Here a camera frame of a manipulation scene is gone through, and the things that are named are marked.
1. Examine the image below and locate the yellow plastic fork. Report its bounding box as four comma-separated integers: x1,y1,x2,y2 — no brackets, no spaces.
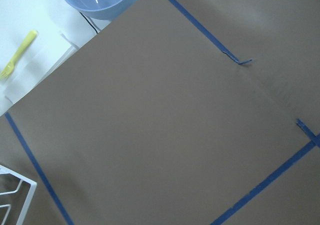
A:
0,30,38,80

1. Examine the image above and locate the white wire cup rack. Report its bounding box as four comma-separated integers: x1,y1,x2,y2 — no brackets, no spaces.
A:
0,165,37,225

